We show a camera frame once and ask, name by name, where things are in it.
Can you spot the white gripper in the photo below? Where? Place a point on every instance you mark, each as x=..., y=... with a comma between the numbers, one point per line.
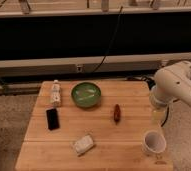
x=158, y=115

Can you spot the dark red pepper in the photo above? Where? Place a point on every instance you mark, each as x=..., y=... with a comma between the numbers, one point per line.
x=117, y=113

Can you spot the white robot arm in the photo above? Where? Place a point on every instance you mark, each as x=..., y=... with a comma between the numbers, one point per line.
x=171, y=82

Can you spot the white sponge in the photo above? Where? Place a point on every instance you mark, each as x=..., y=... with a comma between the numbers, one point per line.
x=83, y=144

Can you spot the white cup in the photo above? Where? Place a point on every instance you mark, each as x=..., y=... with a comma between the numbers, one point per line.
x=153, y=143

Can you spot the green bowl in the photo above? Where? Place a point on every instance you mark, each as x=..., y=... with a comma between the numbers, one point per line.
x=86, y=94

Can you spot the white plastic bottle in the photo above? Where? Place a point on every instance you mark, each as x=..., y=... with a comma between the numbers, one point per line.
x=55, y=96

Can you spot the black rectangular block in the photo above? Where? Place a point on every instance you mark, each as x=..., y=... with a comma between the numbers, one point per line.
x=52, y=119

